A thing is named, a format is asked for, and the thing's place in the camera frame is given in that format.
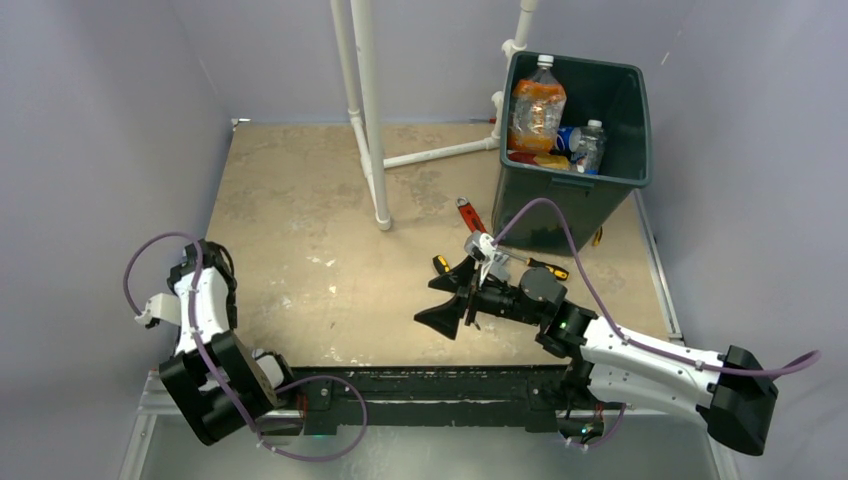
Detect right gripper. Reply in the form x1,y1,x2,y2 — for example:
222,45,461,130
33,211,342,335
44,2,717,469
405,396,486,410
415,252,543,338

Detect amber tea bottle red label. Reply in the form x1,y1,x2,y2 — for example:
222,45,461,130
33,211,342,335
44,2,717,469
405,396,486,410
533,154,572,171

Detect orange label bottle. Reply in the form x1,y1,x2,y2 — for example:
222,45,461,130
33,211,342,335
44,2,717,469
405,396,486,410
507,54,567,153

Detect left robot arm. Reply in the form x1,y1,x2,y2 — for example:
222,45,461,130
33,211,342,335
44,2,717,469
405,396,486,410
158,239,298,446

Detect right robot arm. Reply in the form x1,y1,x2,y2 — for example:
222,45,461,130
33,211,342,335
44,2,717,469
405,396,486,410
414,256,778,456

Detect dark green plastic bin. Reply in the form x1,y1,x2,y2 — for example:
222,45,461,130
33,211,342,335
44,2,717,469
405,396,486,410
491,55,653,255

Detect yellow black screwdriver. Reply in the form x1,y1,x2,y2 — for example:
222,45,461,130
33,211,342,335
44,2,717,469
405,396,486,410
501,250,570,281
432,255,451,275

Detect red adjustable wrench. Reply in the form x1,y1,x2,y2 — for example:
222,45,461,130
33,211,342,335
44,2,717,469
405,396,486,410
456,197,487,233

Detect pepsi bottle near base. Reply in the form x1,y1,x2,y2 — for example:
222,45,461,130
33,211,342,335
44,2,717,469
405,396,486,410
553,126,582,154

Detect clear bottle white cap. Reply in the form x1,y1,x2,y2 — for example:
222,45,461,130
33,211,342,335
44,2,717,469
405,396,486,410
571,119,606,175

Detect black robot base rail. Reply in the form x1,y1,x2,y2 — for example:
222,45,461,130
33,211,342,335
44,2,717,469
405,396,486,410
272,364,620,441

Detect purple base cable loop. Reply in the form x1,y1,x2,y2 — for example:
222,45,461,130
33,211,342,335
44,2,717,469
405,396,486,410
255,374,370,464

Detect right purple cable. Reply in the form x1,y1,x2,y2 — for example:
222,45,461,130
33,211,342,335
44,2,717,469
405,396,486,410
493,197,823,380

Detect white pvc pipe frame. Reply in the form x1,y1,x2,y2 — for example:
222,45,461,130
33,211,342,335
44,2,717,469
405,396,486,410
330,0,506,231

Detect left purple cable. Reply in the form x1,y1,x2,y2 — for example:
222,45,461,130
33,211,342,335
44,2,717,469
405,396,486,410
123,231,263,435

